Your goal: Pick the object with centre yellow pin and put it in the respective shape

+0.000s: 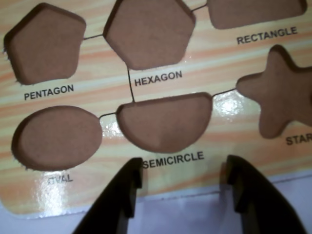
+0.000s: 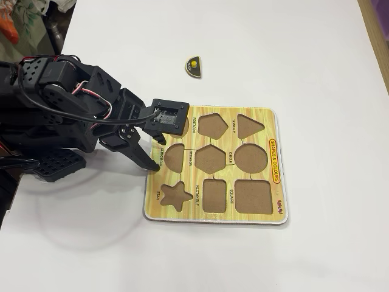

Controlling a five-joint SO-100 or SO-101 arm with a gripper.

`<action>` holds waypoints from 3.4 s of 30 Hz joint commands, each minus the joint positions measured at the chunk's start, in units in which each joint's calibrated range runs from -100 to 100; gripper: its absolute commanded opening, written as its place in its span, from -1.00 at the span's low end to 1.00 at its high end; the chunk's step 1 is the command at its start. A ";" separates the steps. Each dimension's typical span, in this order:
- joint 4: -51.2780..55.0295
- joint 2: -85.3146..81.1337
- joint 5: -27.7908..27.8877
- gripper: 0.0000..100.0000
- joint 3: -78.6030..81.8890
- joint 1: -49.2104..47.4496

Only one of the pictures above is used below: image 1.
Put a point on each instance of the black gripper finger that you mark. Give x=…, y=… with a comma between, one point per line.
x=114, y=200
x=258, y=202

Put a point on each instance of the wooden shape puzzle board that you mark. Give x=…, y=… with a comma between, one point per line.
x=156, y=80

